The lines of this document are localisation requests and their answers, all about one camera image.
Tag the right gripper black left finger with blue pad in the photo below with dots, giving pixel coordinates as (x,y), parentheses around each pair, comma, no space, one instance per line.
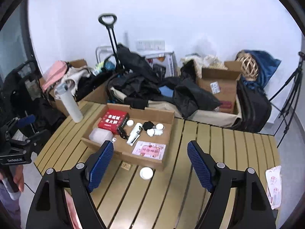
(63,198)

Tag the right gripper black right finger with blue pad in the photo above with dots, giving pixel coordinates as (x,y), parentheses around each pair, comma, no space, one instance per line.
(251,207)

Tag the white tube bottle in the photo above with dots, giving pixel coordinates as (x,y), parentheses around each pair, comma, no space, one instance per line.
(134,134)

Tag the white round jar lid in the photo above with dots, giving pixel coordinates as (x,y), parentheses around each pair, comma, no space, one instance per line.
(130,123)

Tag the person's hand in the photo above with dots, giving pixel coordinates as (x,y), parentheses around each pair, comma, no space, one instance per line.
(17,174)

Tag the pink white packet table edge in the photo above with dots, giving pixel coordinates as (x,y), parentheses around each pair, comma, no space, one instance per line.
(274,186)

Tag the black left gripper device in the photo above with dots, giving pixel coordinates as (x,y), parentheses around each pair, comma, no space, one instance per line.
(15,151)

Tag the clear plastic box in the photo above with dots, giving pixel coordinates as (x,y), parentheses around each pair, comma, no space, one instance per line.
(99,135)

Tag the beige fabric bag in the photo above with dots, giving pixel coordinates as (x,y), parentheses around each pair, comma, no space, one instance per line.
(161,102)

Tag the black tripod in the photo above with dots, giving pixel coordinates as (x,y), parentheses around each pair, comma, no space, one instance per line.
(287,112)

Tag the black backpack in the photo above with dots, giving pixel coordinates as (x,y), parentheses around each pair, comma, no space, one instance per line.
(255,109)

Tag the red box white characters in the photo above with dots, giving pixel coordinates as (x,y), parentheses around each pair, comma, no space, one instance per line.
(113,120)

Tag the pink printed packet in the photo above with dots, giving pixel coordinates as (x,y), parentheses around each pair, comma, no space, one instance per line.
(149,150)

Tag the shallow cardboard tray box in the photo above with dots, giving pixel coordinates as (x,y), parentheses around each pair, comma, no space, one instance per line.
(140,137)

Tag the white water bottle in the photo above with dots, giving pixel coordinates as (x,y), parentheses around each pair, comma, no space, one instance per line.
(69,102)

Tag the cardboard box left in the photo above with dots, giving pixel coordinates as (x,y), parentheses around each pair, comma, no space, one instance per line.
(91,88)

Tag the brown cardboard box right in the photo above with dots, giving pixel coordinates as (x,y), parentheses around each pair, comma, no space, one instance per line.
(222,84)

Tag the black scrunchie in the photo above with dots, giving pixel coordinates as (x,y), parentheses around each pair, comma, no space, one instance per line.
(148,125)

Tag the wicker ball lamp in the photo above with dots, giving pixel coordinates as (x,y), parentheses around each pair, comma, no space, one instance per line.
(249,66)

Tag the pink bag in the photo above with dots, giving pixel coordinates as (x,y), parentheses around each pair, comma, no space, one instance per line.
(54,74)

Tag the beige clothes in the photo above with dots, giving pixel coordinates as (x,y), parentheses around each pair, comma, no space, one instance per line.
(73,76)

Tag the dark blue fabric bag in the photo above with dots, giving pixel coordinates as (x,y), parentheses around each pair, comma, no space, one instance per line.
(267,66)

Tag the black clothes pile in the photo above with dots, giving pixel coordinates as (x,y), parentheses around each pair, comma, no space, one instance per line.
(141,83)

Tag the white printed appliance box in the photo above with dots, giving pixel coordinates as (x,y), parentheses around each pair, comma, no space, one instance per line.
(166,60)

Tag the black small cable item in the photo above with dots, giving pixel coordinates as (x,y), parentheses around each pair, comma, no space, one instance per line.
(122,133)

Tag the black trolley handle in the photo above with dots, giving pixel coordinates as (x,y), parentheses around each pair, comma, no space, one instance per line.
(108,20)

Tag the white wall socket strip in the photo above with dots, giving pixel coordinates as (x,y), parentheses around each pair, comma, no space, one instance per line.
(150,45)

